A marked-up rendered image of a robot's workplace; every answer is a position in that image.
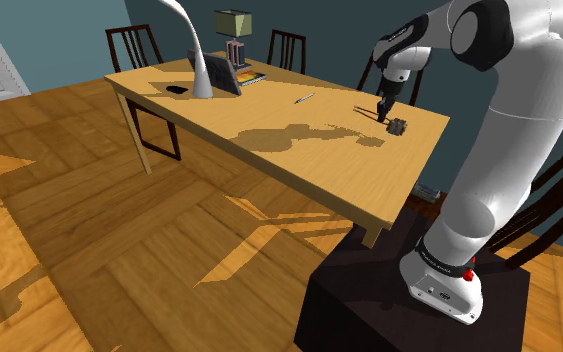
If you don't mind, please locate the dark wooden chair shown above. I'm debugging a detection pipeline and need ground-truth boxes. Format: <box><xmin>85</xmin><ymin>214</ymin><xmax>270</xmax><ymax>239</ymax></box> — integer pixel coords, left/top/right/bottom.
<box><xmin>484</xmin><ymin>138</ymin><xmax>563</xmax><ymax>271</ymax></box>
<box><xmin>104</xmin><ymin>23</ymin><xmax>183</xmax><ymax>163</ymax></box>
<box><xmin>356</xmin><ymin>53</ymin><xmax>425</xmax><ymax>108</ymax></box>
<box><xmin>266</xmin><ymin>29</ymin><xmax>308</xmax><ymax>76</ymax></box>

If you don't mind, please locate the wooden dining table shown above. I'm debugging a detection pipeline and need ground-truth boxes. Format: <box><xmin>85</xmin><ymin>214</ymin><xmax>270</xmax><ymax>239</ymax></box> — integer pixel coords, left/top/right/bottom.
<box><xmin>103</xmin><ymin>50</ymin><xmax>451</xmax><ymax>249</ymax></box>

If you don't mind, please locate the small grey box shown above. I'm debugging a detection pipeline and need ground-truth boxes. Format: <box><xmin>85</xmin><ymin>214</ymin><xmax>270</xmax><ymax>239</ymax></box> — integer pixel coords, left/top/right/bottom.
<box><xmin>413</xmin><ymin>182</ymin><xmax>442</xmax><ymax>201</ymax></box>

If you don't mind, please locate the colourful book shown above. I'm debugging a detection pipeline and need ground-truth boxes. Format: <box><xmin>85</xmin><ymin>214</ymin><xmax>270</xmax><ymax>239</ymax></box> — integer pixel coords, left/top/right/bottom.
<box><xmin>234</xmin><ymin>69</ymin><xmax>268</xmax><ymax>88</ymax></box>

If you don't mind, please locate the olive shade table lamp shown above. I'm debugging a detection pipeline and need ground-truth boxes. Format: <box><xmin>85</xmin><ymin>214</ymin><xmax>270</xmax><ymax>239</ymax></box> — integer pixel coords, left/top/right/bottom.
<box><xmin>213</xmin><ymin>9</ymin><xmax>253</xmax><ymax>71</ymax></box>

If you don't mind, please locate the dark grey laptop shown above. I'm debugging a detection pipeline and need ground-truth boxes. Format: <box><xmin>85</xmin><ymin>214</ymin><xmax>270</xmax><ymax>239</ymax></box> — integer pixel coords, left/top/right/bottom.
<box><xmin>186</xmin><ymin>49</ymin><xmax>243</xmax><ymax>97</ymax></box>

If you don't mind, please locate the white gooseneck desk lamp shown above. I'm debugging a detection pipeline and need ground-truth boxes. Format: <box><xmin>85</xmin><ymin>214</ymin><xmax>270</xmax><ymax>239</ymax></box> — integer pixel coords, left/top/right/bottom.
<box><xmin>157</xmin><ymin>0</ymin><xmax>214</xmax><ymax>100</ymax></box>

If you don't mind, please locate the dark robot stand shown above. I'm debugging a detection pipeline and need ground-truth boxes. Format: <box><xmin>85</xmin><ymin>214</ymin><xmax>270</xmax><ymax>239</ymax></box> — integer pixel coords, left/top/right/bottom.
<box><xmin>293</xmin><ymin>206</ymin><xmax>532</xmax><ymax>352</ymax></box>

